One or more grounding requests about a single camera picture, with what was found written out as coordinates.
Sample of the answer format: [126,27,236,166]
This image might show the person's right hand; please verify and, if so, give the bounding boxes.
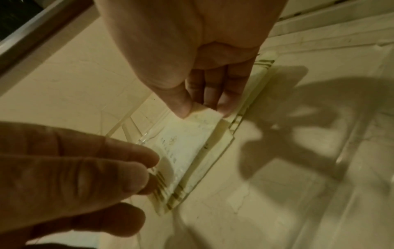
[93,0,289,119]

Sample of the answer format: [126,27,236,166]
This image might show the person's left hand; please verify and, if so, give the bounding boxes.
[0,121,161,249]

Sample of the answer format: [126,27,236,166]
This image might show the bundle of striped toiletry sachets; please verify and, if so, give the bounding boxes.
[147,52,277,216]

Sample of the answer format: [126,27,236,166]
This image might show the packets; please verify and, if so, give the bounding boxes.
[147,107,230,195]

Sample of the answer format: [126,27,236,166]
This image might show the clear acrylic amenity tray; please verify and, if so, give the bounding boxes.
[104,43,394,249]

